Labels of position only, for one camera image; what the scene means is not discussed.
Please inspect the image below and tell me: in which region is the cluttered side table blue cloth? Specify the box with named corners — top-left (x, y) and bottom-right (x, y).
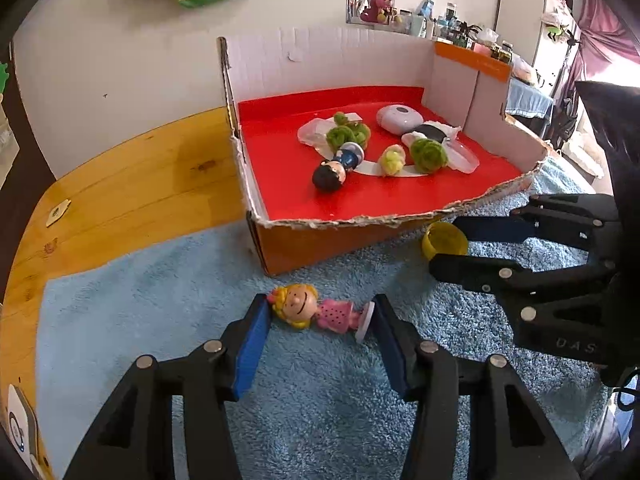
top-left (392, 0), bottom-right (516, 63)

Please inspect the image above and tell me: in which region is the white round device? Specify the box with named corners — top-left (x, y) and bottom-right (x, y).
top-left (5, 384), bottom-right (38, 461)

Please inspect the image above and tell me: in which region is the green yarn ball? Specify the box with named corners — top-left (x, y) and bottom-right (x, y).
top-left (410, 137), bottom-right (449, 173)
top-left (325, 111), bottom-right (372, 150)

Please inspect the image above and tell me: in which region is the blond girl figurine pink dress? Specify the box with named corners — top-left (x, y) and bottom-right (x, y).
top-left (266, 284), bottom-right (376, 343)

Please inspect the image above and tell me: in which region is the orange cardboard box red bottom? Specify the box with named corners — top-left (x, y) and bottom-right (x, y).
top-left (217, 26), bottom-right (556, 277)

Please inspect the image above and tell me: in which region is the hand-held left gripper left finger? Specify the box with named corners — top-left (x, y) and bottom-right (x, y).
top-left (65, 294), bottom-right (273, 480)

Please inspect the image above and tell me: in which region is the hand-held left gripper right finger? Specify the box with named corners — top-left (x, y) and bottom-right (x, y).
top-left (374, 294), bottom-right (581, 480)

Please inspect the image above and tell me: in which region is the dark-haired boy figurine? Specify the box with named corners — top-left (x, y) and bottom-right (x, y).
top-left (311, 141), bottom-right (365, 193)

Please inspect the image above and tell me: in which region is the white fridge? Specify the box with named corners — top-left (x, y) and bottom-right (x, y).
top-left (494, 0), bottom-right (576, 96)

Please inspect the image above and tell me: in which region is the pink round case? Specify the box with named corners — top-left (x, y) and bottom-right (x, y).
top-left (376, 104), bottom-right (423, 135)

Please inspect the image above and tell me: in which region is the green toy on fridge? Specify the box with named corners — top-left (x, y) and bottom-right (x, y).
top-left (545, 25), bottom-right (576, 46)

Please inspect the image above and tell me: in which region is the yellow plastic cup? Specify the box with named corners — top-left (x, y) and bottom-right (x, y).
top-left (421, 222), bottom-right (469, 261)

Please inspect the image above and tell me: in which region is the light blue fluffy towel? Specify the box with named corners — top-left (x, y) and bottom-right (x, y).
top-left (35, 157), bottom-right (608, 480)

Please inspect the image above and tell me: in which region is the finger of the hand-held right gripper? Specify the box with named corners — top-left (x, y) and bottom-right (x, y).
top-left (429, 254), bottom-right (618, 306)
top-left (452, 195), bottom-right (621, 261)

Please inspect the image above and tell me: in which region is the white frilled cloth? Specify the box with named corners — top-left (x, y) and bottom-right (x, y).
top-left (565, 135), bottom-right (606, 181)

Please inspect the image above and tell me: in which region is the pink rabbit plush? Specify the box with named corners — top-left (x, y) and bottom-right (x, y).
top-left (360, 0), bottom-right (393, 25)

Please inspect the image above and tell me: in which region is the purple curtain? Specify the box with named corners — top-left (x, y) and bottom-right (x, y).
top-left (550, 0), bottom-right (640, 151)

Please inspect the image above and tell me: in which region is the black roll with white tissue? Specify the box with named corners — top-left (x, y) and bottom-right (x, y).
top-left (400, 121), bottom-right (461, 148)

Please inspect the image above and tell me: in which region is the yellow-green figurine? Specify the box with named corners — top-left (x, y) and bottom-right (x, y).
top-left (377, 144), bottom-right (407, 178)

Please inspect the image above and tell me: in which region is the small beige tag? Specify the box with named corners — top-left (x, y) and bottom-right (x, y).
top-left (46, 200), bottom-right (72, 227)

